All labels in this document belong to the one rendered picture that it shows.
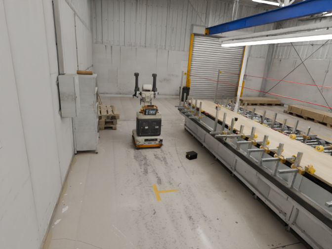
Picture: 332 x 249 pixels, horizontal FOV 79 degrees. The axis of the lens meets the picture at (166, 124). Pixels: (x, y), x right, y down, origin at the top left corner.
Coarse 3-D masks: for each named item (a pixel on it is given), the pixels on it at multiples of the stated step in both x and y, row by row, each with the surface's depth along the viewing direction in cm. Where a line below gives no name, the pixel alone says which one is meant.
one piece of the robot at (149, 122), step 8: (136, 112) 454; (144, 112) 450; (136, 120) 456; (144, 120) 443; (152, 120) 448; (160, 120) 453; (136, 128) 459; (144, 128) 449; (152, 128) 454; (160, 128) 460
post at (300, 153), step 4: (300, 152) 212; (296, 156) 216; (300, 156) 212; (296, 160) 216; (300, 160) 214; (296, 164) 216; (296, 172) 219; (292, 176) 221; (292, 180) 221; (288, 184) 226; (292, 184) 223
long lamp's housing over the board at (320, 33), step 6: (324, 30) 216; (330, 30) 209; (276, 36) 277; (282, 36) 267; (288, 36) 257; (294, 36) 248; (300, 36) 240; (306, 36) 233; (312, 36) 226; (222, 42) 406; (228, 42) 385; (234, 42) 366; (240, 42) 350
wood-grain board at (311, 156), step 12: (204, 108) 491; (228, 120) 403; (240, 120) 409; (264, 132) 343; (276, 132) 348; (276, 144) 294; (288, 144) 298; (300, 144) 301; (288, 156) 257; (312, 156) 263; (324, 156) 265; (324, 168) 232; (324, 180) 208
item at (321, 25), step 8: (312, 24) 229; (320, 24) 220; (328, 24) 212; (264, 32) 299; (272, 32) 284; (280, 32) 271; (288, 32) 267; (224, 40) 402; (232, 40) 380; (248, 48) 437; (240, 80) 459; (240, 88) 463
